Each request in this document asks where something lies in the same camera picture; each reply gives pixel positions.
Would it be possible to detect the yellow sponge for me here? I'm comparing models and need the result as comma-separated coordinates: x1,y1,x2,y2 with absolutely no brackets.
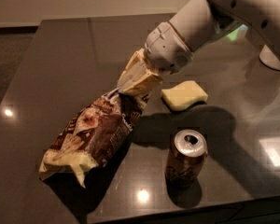
161,80,208,111

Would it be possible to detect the brown chip bag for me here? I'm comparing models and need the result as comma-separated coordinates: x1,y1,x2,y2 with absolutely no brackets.
38,90,150,184

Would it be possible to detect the orange soda can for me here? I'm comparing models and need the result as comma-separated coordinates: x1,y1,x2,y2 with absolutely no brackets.
165,129,208,188

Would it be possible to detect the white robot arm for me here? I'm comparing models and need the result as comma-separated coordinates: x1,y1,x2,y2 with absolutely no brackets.
118,0,280,96

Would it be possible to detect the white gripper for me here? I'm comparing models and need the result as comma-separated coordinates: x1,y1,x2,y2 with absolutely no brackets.
117,22,192,96

